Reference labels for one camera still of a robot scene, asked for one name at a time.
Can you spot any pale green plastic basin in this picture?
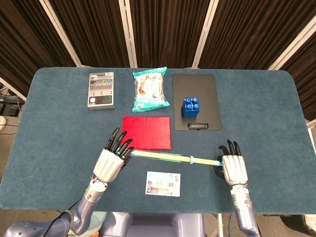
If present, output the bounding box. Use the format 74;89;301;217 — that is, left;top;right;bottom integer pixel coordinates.
69;211;107;237

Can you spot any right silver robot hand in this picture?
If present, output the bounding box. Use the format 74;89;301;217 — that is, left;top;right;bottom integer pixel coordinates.
213;139;249;187

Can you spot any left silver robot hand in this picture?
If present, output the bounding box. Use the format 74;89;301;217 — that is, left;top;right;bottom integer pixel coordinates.
93;127;135;184

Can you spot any teal snack bag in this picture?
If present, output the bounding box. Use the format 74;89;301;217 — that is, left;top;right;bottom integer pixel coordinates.
131;66;171;114

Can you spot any red rectangular cloth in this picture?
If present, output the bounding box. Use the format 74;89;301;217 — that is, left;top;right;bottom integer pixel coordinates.
120;116;172;151

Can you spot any black clipboard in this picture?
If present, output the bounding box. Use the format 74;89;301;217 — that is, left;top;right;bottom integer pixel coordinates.
171;74;222;131

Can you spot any dark brown curtain panel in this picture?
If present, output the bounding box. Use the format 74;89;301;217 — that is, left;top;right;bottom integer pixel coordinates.
0;0;76;97
49;0;130;68
198;0;316;70
280;32;316;121
129;0;210;69

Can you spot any green blue toy syringe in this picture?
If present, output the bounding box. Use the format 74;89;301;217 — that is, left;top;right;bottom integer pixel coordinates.
134;151;224;173

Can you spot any grey printed carton box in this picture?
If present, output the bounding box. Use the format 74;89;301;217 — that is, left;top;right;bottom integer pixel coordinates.
86;72;116;111

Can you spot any purple robot torso base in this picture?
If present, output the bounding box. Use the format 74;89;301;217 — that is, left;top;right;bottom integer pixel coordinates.
101;211;205;237

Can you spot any white table leg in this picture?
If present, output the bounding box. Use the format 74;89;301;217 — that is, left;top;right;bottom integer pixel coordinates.
216;213;225;237

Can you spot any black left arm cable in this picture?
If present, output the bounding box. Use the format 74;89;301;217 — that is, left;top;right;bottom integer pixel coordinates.
43;200;83;237

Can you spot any black electronics box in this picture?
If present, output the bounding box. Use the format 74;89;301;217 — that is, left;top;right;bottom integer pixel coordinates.
0;102;20;117

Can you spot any printed picture postcard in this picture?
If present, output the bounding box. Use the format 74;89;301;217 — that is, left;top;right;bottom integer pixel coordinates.
145;171;181;198

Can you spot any blue toy building block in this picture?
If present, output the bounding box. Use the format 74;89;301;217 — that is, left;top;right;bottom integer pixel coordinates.
181;96;200;119

